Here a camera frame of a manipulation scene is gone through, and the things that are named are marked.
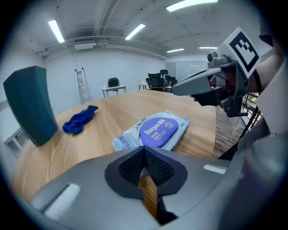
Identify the right hand-held gripper camera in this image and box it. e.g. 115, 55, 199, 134
206, 50, 229, 68

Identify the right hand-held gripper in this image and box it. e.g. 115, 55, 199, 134
171, 27, 262, 118

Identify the frosted glass partition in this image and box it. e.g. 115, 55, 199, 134
166, 60, 210, 77

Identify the white table with slanted legs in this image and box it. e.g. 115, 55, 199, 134
101, 84, 127, 98

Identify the dark teal waste bin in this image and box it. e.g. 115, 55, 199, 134
3, 65, 59, 147

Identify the black metal railing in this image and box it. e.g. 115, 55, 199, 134
233, 93, 263, 140

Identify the person's right forearm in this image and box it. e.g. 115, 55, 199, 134
247, 53, 285, 93

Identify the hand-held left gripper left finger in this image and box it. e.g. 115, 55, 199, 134
29, 146, 162, 230

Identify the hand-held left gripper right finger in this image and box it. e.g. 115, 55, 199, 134
144, 146, 247, 230

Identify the blue cloth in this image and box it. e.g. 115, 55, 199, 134
62, 105, 99, 135

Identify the wet wipe pack purple lid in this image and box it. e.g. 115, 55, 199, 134
112, 110, 192, 152

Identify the small light wooden table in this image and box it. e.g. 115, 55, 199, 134
135, 80, 149, 91

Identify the white ceiling air conditioner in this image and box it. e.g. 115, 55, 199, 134
73, 37, 97, 51

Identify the aluminium ladder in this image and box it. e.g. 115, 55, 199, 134
75, 66, 92, 105

